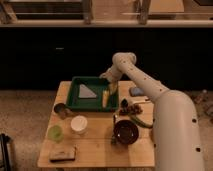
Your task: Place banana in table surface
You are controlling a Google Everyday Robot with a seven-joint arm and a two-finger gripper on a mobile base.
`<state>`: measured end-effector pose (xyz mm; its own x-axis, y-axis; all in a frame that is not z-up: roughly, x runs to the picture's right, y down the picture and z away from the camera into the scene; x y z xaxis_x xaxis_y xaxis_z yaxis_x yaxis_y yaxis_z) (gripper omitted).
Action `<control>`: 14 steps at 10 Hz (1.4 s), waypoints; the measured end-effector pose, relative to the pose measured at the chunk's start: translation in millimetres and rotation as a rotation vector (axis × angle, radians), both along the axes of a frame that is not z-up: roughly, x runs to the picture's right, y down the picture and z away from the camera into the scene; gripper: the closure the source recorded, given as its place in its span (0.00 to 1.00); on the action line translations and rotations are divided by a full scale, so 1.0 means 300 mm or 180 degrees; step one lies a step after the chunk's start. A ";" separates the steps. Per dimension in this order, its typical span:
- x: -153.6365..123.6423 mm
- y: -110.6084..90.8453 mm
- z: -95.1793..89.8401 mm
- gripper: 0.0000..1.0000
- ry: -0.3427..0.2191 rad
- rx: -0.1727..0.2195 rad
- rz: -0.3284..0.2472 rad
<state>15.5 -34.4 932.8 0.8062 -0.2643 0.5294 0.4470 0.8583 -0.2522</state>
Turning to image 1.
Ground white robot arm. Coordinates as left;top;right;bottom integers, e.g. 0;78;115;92
101;52;205;171

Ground green plastic tray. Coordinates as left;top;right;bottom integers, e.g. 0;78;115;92
66;76;119;112

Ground blue sponge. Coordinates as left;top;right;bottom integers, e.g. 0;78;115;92
129;87;144;97

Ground small dark bottle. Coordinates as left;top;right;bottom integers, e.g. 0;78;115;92
121;99;129;109

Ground grey triangular cloth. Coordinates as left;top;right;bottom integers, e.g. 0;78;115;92
79;84;97;98

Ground dark grape bunch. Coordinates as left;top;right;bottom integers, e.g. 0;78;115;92
119;104;143;116

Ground green chili pepper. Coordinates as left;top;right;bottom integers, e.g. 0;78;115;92
130;115;153;129

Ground dark purple bowl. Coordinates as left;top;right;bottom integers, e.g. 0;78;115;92
113;120;139;145

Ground white cup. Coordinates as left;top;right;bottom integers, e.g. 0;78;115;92
70;115;88;134

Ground metal cup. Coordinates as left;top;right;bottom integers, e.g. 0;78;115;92
53;103;67;119

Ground green cup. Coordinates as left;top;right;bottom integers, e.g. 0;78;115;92
47;125;63;143

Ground brown bread slice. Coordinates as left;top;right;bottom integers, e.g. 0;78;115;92
49;146;76;162

